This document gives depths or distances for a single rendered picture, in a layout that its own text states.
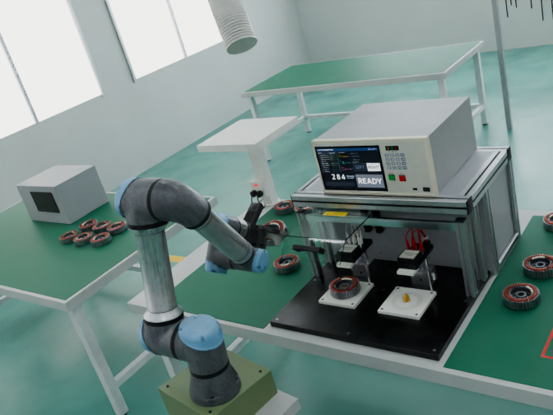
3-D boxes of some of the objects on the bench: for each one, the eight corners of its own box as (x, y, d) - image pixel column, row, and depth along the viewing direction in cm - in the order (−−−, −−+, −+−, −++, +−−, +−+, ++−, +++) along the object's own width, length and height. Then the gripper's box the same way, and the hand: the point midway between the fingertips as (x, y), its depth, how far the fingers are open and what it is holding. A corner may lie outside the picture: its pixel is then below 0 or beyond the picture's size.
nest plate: (419, 319, 198) (418, 317, 198) (378, 313, 207) (377, 310, 207) (436, 294, 208) (436, 291, 208) (397, 288, 218) (396, 286, 217)
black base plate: (439, 361, 181) (438, 355, 180) (271, 326, 221) (269, 321, 220) (490, 276, 213) (490, 270, 213) (336, 258, 253) (335, 254, 252)
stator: (355, 301, 215) (352, 292, 214) (326, 300, 221) (323, 291, 220) (365, 283, 224) (363, 275, 222) (337, 282, 230) (335, 273, 228)
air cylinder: (431, 286, 214) (429, 272, 212) (411, 283, 218) (409, 270, 216) (437, 277, 217) (434, 264, 215) (417, 275, 222) (415, 263, 220)
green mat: (263, 328, 221) (263, 328, 221) (152, 305, 259) (152, 305, 259) (380, 208, 285) (380, 207, 285) (277, 203, 323) (277, 202, 323)
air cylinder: (370, 277, 229) (367, 265, 227) (353, 275, 233) (350, 263, 231) (377, 270, 232) (374, 258, 230) (360, 268, 237) (356, 256, 235)
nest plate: (354, 309, 213) (353, 306, 213) (318, 303, 222) (318, 300, 222) (374, 286, 223) (373, 282, 223) (339, 281, 233) (338, 277, 232)
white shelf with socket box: (281, 234, 289) (254, 144, 271) (223, 229, 311) (196, 146, 294) (319, 200, 312) (297, 115, 295) (263, 198, 335) (239, 119, 318)
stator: (276, 263, 263) (273, 256, 261) (301, 258, 261) (299, 251, 259) (274, 277, 252) (271, 269, 251) (300, 272, 251) (298, 264, 249)
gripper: (217, 243, 213) (251, 250, 230) (260, 245, 203) (292, 253, 220) (220, 219, 215) (253, 227, 231) (263, 220, 204) (295, 229, 221)
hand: (273, 232), depth 226 cm, fingers closed on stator, 13 cm apart
